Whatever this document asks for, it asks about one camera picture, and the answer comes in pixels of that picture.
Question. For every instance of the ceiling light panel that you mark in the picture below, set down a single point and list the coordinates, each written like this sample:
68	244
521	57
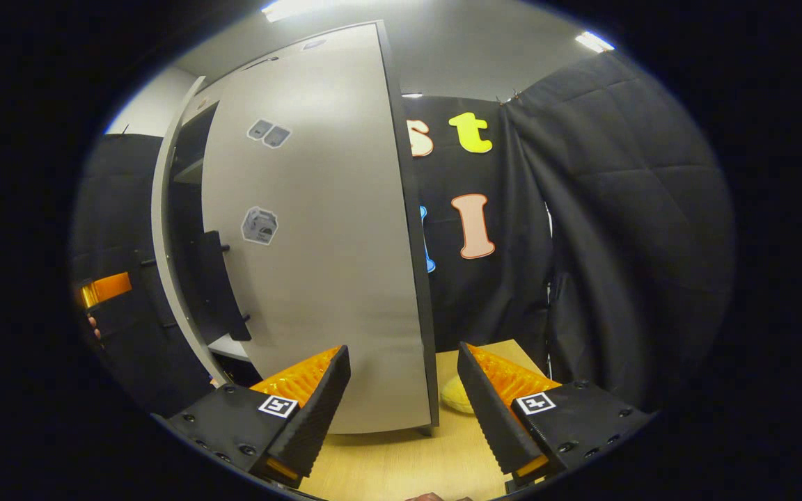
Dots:
594	42
300	10

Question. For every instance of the yellow plush toy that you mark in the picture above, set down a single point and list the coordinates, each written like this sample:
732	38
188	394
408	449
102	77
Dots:
458	396

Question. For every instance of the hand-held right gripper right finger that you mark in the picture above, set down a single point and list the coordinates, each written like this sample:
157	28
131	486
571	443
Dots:
488	424

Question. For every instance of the white shoe cabinet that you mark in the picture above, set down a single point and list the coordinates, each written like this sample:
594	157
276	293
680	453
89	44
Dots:
189	209

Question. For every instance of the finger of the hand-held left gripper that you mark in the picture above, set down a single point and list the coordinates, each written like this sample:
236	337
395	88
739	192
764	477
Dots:
108	289

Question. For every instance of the white shoe cabinet door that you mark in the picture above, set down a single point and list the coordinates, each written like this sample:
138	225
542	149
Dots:
331	243
160	229

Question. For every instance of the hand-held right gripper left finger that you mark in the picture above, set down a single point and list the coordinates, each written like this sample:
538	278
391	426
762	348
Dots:
321	417

